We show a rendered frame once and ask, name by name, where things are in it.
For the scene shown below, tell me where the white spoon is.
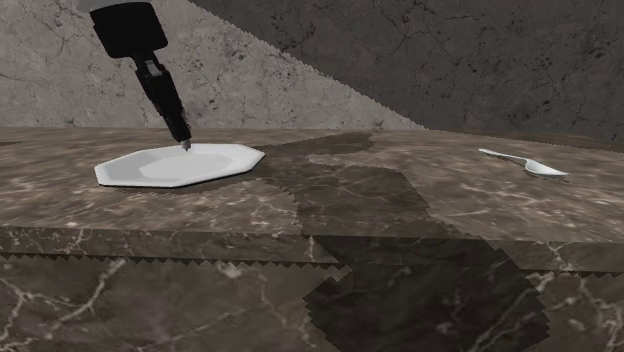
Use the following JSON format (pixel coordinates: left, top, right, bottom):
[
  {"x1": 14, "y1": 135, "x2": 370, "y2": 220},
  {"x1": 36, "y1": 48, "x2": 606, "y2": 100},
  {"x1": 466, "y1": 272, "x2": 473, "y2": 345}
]
[{"x1": 477, "y1": 147, "x2": 570, "y2": 178}]

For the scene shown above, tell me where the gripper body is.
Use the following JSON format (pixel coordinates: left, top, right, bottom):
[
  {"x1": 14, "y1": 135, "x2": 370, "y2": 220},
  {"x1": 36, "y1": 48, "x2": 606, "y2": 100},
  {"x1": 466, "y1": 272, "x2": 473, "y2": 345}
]
[{"x1": 89, "y1": 1, "x2": 170, "y2": 60}]

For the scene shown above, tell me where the white octagonal plate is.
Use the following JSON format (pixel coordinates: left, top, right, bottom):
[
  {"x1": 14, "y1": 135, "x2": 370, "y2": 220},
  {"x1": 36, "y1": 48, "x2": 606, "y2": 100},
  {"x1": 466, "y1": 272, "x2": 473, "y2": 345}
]
[{"x1": 93, "y1": 142, "x2": 266, "y2": 189}]

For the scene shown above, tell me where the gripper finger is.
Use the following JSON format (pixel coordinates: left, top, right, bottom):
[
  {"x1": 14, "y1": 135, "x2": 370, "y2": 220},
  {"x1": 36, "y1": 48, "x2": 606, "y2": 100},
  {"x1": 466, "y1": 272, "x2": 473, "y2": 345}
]
[{"x1": 129, "y1": 50, "x2": 193, "y2": 152}]

